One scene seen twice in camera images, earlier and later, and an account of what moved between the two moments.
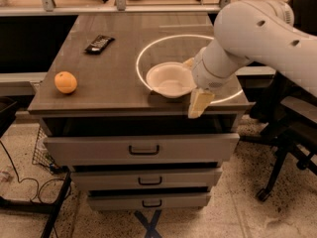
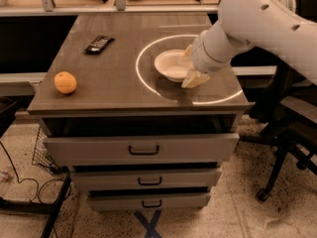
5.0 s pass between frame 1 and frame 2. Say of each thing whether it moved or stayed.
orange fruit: stayed
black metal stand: stayed
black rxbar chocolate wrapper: stayed
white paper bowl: moved
